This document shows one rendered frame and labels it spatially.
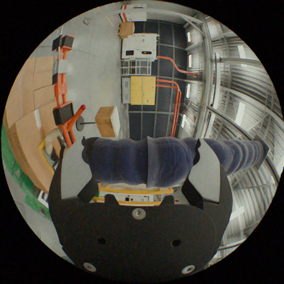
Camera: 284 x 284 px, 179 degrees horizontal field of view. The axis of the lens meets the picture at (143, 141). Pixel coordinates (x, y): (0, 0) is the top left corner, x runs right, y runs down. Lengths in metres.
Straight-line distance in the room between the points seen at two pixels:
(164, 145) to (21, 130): 0.74
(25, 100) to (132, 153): 1.08
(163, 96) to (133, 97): 4.38
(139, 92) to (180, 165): 7.36
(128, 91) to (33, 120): 7.37
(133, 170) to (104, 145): 0.15
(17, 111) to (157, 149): 1.13
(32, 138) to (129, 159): 0.60
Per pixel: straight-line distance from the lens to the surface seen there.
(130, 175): 0.38
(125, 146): 0.39
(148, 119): 11.66
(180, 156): 0.38
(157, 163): 0.36
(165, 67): 11.12
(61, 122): 0.44
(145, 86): 7.57
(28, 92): 1.15
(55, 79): 0.45
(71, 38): 0.55
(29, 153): 0.69
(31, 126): 0.69
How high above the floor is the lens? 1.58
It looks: 1 degrees up
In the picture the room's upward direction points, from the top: 91 degrees clockwise
